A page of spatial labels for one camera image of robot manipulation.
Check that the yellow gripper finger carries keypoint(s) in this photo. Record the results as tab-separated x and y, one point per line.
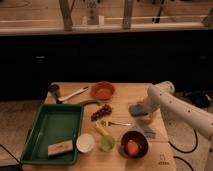
148	119

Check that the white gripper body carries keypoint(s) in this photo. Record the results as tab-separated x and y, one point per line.
148	106

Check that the blue sponge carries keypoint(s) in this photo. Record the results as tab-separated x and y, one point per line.
136	110

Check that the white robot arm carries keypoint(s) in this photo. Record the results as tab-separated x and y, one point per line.
162	95

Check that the dark bowl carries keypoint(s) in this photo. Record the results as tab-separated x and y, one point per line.
139	138

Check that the red bowl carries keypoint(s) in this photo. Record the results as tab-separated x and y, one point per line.
102	90

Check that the blue cloth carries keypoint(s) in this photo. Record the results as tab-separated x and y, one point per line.
142	127

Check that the orange ball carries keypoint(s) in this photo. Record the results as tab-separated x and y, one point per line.
132	148

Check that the silver fork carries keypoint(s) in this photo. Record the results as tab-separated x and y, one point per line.
108	123

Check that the purple grapes toy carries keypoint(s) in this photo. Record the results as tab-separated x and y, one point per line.
101	112

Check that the green cup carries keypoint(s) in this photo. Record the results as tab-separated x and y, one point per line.
107	143

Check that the yellow banana toy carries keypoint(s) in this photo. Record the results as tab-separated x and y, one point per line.
101	129

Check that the white cup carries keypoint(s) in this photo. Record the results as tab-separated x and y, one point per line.
85	143

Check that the green plastic tray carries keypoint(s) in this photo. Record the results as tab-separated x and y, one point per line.
53	123

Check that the wooden block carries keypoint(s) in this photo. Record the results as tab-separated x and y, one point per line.
60	148

